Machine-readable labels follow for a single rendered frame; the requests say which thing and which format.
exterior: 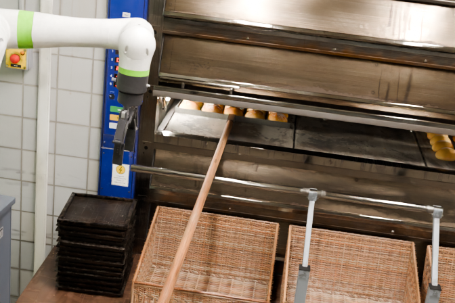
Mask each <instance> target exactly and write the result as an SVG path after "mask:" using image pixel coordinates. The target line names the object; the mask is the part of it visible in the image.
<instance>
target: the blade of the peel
mask: <svg viewBox="0 0 455 303"><path fill-rule="evenodd" d="M182 102H183V100H182V99H181V101H180V102H179V103H178V104H177V105H176V107H175V113H179V114H189V115H194V116H203V117H208V118H218V119H223V120H227V118H228V115H229V114H223V113H222V114H221V113H215V112H206V111H202V107H203V106H204V103H202V107H201V108H200V110H191V109H186V108H180V105H181V103H182ZM246 109H247V108H245V109H244V113H243V114H244V115H245V114H246ZM267 113H268V111H267ZM291 115H292V114H288V118H287V120H288V122H279V121H274V120H266V118H267V114H266V115H265V119H259V118H250V117H245V116H236V120H235V121H237V122H247V123H252V124H261V125H266V126H276V127H281V128H286V129H289V128H290V120H291Z"/></svg>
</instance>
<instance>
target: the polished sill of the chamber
mask: <svg viewBox="0 0 455 303"><path fill-rule="evenodd" d="M219 141H220V138H214V137H205V136H200V135H191V134H185V133H176V132H171V131H161V130H157V131H156V132H155V134H154V142H155V143H165V144H170V145H180V146H185V147H194V148H200V149H209V150H214V151H216V149H217V146H218V144H219ZM223 151H224V152H229V153H234V154H244V155H249V156H259V157H264V158H273V159H279V160H288V161H293V162H302V163H308V164H317V165H322V166H332V167H337V168H346V169H352V170H361V171H366V172H376V173H381V174H391V175H396V176H401V177H411V178H416V179H426V180H431V181H440V182H446V183H455V170H448V169H442V168H433V167H428V166H419V165H413V164H404V163H398V162H389V161H383V160H374V159H368V158H359V157H353V156H344V155H338V154H330V153H324V152H318V151H309V150H304V149H295V148H289V147H280V146H274V145H265V144H259V143H250V142H244V141H235V140H229V139H228V140H227V142H226V145H225V148H224V150H223Z"/></svg>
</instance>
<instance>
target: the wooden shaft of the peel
mask: <svg viewBox="0 0 455 303"><path fill-rule="evenodd" d="M232 125H233V122H232V121H231V120H228V121H227V123H226V125H225V128H224V130H223V133H222V136H221V138H220V141H219V144H218V146H217V149H216V151H215V154H214V156H213V159H212V162H211V165H210V167H209V170H208V172H207V175H206V177H205V180H204V183H203V184H202V188H201V190H200V193H199V195H198V198H197V200H196V203H195V206H194V209H193V211H192V214H191V216H190V219H189V221H188V224H187V227H186V229H185V231H184V234H183V237H182V239H181V242H180V245H179V247H178V249H177V253H176V255H175V257H174V260H173V263H172V265H171V268H170V271H169V274H168V275H167V279H166V281H165V284H164V286H163V288H162V291H161V293H160V296H159V299H158V302H157V303H169V300H170V298H171V295H172V293H173V289H174V287H175V284H176V281H177V278H178V276H179V272H180V270H181V267H182V264H183V261H184V259H185V257H186V253H187V251H188V248H189V245H190V242H191V240H192V236H193V234H194V231H195V228H196V225H197V223H198V219H199V217H200V214H201V212H202V209H203V206H204V203H205V200H206V198H207V195H208V192H209V189H210V187H211V183H212V182H213V178H214V176H215V173H216V170H217V167H218V165H219V161H220V159H221V156H222V153H223V150H224V148H225V145H226V142H227V140H228V137H229V134H230V131H231V129H232Z"/></svg>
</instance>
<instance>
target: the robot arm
mask: <svg viewBox="0 0 455 303"><path fill-rule="evenodd" d="M55 47H93V48H103V49H115V50H118V52H119V63H118V74H117V77H116V78H112V80H113V81H115V82H116V84H115V85H116V88H117V89H118V99H117V101H118V102H119V103H120V104H122V105H123V109H122V110H121V111H120V112H119V117H118V123H117V126H116V132H115V136H114V141H112V143H114V151H113V157H112V164H116V165H120V166H122V164H123V154H124V150H128V151H133V150H134V144H135V134H136V130H137V131H138V129H139V127H137V126H138V106H140V105H142V101H143V96H144V93H145V92H146V91H147V88H148V87H150V85H149V84H148V77H149V71H150V63H151V60H152V56H153V54H154V51H155V48H156V41H155V38H154V31H153V28H152V26H151V25H150V24H149V23H148V22H147V21H146V20H144V19H142V18H121V19H92V18H74V17H68V16H58V15H53V14H44V13H40V12H34V11H24V10H16V9H1V8H0V66H1V62H2V59H3V56H4V53H5V50H6V49H42V48H55ZM118 139H119V140H118ZM124 140H125V143H124Z"/></svg>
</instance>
